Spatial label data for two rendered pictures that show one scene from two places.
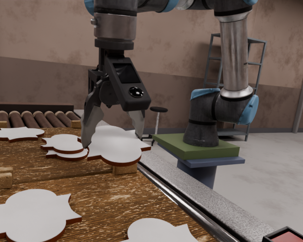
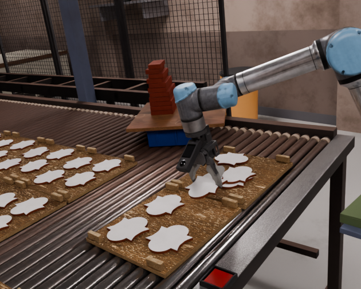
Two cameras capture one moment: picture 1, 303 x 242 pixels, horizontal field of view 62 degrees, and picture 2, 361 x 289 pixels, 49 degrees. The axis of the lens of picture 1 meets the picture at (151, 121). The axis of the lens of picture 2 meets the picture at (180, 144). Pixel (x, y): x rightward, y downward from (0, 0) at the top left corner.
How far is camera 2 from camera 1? 118 cm
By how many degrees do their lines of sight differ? 70
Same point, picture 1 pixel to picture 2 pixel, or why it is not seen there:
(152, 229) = (178, 230)
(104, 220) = (177, 219)
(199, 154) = (360, 223)
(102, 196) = (195, 211)
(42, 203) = (170, 202)
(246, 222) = (234, 262)
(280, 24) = not seen: outside the picture
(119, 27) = (185, 128)
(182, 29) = not seen: outside the picture
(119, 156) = (194, 192)
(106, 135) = (208, 178)
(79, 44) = not seen: outside the picture
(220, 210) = (237, 250)
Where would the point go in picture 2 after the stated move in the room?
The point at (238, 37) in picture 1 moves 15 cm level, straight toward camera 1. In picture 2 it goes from (360, 105) to (306, 111)
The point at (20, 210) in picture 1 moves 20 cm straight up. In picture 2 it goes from (161, 201) to (155, 151)
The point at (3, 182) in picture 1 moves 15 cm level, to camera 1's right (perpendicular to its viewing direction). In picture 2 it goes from (173, 188) to (187, 204)
